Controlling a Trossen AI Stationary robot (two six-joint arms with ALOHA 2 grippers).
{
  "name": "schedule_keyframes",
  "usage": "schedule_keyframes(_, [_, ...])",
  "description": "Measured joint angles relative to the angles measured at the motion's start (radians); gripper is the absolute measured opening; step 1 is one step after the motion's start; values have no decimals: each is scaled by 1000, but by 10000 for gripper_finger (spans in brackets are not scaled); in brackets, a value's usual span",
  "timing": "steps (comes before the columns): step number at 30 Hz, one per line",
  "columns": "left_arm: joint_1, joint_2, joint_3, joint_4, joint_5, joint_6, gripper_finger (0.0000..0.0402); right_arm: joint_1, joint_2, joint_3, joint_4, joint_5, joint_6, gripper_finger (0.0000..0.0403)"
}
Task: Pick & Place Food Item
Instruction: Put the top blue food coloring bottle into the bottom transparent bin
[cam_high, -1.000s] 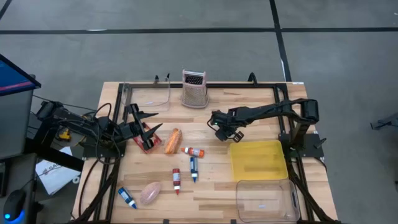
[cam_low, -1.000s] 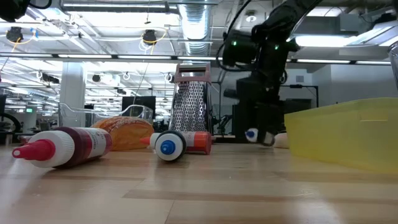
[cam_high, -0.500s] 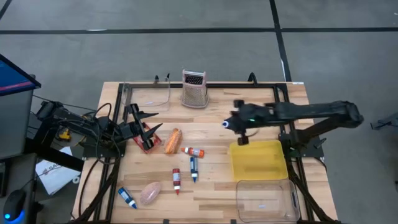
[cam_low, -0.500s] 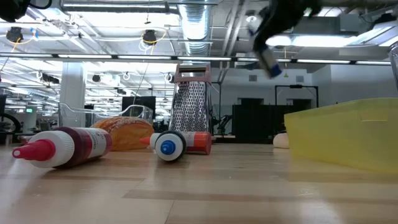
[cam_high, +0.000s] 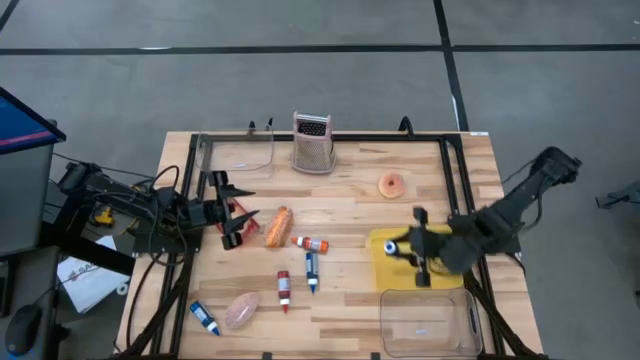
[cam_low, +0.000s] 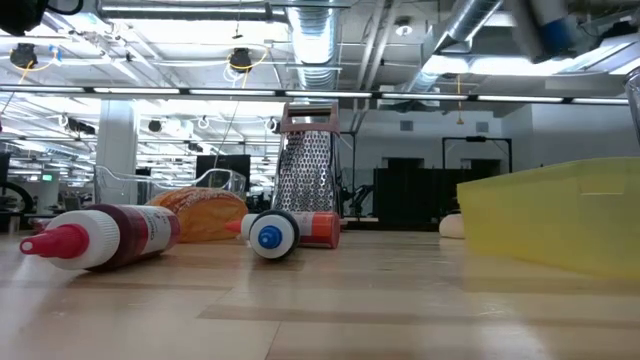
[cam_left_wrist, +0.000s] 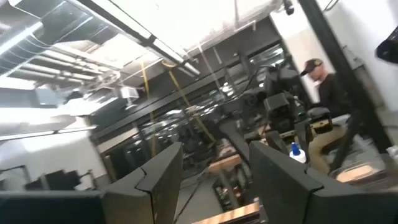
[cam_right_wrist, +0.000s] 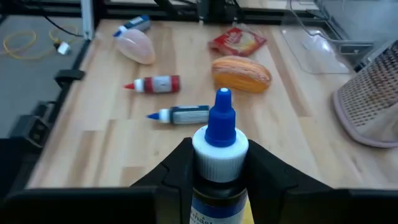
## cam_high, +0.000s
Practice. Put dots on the metal box grater pink trim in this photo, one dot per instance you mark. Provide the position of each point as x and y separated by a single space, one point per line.
313 147

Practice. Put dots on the clear plastic bin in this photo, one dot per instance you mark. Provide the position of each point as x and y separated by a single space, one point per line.
235 160
430 325

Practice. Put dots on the dark red squeeze bottle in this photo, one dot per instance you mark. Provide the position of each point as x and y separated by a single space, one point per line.
284 287

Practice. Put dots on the orange squeeze bottle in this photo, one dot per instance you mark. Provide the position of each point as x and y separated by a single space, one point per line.
312 244

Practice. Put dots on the glazed donut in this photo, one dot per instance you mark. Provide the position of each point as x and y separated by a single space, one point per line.
386 190

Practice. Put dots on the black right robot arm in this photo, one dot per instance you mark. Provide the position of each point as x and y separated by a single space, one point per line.
520 200

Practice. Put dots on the yellow hand tool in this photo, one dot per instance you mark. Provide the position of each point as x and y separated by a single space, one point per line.
104 217

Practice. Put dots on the grey cart with monitor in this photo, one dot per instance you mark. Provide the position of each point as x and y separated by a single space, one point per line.
22 190

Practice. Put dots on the orange bread loaf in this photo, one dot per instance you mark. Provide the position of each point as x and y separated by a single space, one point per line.
278 227

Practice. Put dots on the red snack packet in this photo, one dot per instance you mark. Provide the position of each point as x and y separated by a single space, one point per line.
250 227

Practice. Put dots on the black metal table frame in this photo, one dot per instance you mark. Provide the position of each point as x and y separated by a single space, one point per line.
380 137

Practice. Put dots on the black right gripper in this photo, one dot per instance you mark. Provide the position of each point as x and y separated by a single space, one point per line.
425 247

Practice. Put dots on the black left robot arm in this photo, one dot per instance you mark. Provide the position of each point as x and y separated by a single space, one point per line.
125 192

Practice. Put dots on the white paper bag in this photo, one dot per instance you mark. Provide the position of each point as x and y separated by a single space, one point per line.
85 280

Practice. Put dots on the white tape roll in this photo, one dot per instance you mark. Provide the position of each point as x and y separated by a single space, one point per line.
118 289

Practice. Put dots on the black computer mouse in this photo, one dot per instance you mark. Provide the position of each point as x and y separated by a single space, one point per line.
22 330

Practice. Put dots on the yellow plastic tray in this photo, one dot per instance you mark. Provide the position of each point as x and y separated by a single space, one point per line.
395 275

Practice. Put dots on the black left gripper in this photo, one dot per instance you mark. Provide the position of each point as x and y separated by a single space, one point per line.
210 212

